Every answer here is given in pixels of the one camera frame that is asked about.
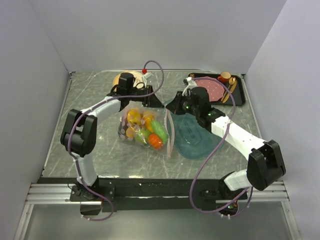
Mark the black rectangular tray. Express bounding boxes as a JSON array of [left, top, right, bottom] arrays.
[[188, 72, 246, 106]]

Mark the clear pink-dotted zip bag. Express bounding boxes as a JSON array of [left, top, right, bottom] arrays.
[[117, 103, 176, 158]]

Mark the cream and orange plate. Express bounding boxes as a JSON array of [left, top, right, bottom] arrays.
[[112, 70, 147, 89]]

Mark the black base frame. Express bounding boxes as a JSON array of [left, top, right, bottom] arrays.
[[69, 177, 248, 216]]

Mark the purple cable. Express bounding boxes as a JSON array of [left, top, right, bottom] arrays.
[[189, 76, 254, 218], [67, 59, 165, 222]]

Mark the orange fruit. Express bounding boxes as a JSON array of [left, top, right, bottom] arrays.
[[125, 127, 135, 139]]

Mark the teal transparent food tray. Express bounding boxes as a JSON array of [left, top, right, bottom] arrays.
[[165, 109, 222, 160]]

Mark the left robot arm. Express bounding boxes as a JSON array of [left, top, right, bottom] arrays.
[[60, 72, 163, 201]]

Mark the orange pumpkin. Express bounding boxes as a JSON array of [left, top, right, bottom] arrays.
[[147, 133, 163, 150]]

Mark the purple eggplant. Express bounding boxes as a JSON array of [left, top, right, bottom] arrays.
[[117, 116, 128, 140]]

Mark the aluminium rail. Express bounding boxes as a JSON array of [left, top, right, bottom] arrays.
[[25, 181, 290, 205]]

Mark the green bitter gourd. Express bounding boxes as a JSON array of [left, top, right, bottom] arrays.
[[151, 120, 168, 144]]

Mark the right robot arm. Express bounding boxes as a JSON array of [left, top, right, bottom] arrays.
[[165, 87, 286, 199]]

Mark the green apple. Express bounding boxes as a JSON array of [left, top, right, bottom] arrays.
[[135, 129, 150, 145]]

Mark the yellow bell pepper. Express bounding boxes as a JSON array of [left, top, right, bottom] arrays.
[[127, 108, 142, 125]]

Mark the gold spoon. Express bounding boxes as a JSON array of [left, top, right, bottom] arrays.
[[226, 77, 237, 93]]

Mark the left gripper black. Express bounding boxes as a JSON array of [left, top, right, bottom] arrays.
[[127, 85, 165, 109]]

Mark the orange cup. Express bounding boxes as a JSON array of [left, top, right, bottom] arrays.
[[217, 71, 232, 84]]

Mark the orange mango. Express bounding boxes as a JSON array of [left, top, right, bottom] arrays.
[[141, 111, 155, 133]]

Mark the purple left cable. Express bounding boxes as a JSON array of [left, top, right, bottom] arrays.
[[67, 59, 165, 222]]

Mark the pink polka dot plate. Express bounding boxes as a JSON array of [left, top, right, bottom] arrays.
[[195, 79, 225, 102]]

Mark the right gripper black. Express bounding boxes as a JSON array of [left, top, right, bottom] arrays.
[[166, 91, 200, 117]]

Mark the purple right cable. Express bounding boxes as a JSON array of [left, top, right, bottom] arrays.
[[189, 76, 254, 218]]

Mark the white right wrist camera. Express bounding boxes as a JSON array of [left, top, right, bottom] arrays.
[[182, 76, 197, 96]]

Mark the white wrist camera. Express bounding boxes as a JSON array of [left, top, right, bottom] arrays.
[[141, 68, 152, 85], [182, 76, 197, 96]]

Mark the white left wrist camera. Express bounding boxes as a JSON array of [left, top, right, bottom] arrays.
[[141, 68, 152, 85]]

